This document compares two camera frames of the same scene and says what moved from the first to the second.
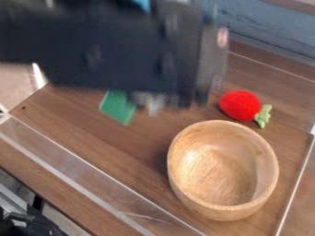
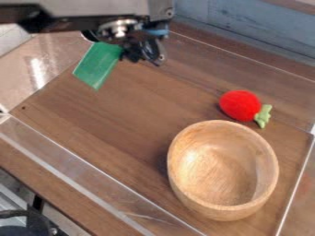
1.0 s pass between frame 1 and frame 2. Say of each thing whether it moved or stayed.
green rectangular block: moved
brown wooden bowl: stayed
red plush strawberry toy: stayed
